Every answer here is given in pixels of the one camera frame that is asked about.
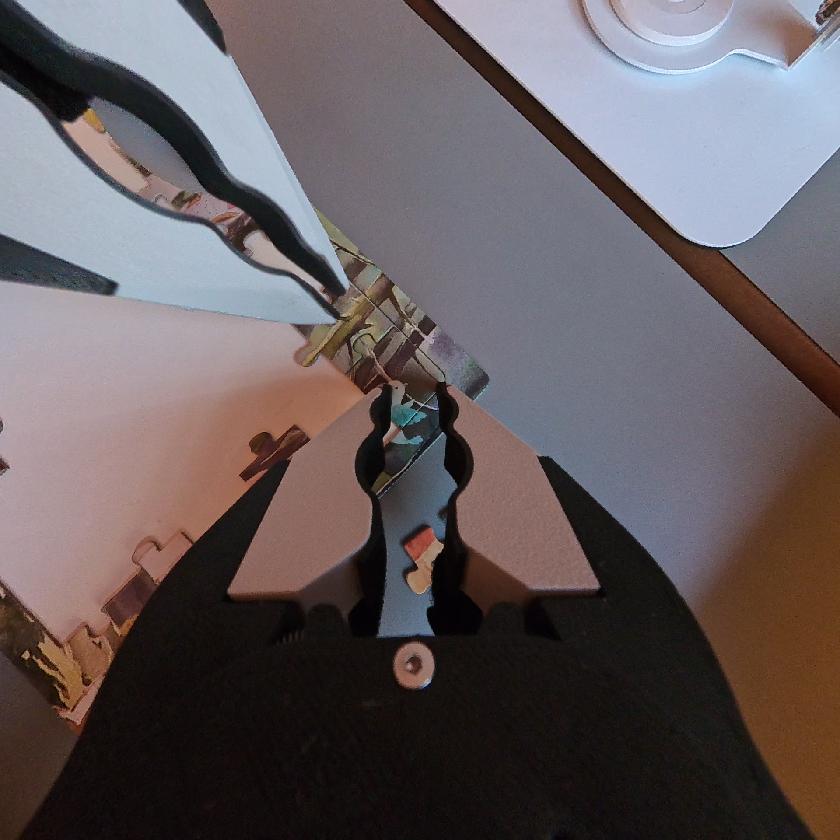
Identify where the pale spotted puzzle piece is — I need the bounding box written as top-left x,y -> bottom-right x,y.
193,193 -> 247,231

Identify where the teal grey puzzle piece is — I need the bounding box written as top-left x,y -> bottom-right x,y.
384,377 -> 450,476

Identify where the white stand base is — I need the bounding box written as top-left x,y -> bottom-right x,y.
433,0 -> 840,249

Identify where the red white green puzzle piece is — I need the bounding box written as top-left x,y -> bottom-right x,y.
403,525 -> 442,595

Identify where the yellow brown puzzle piece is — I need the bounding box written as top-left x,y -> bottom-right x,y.
101,574 -> 158,634

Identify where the puzzle frame tray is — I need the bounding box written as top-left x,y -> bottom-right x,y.
0,206 -> 492,729

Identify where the dark branch puzzle piece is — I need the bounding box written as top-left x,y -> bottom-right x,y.
226,220 -> 283,266

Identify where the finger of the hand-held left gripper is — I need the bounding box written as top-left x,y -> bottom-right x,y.
0,0 -> 350,296
0,66 -> 343,328

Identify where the pale tan puzzle piece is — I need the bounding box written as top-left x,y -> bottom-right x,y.
66,620 -> 116,667

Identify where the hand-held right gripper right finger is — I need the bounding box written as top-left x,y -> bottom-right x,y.
435,382 -> 602,605

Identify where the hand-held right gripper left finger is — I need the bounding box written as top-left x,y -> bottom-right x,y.
227,386 -> 391,609

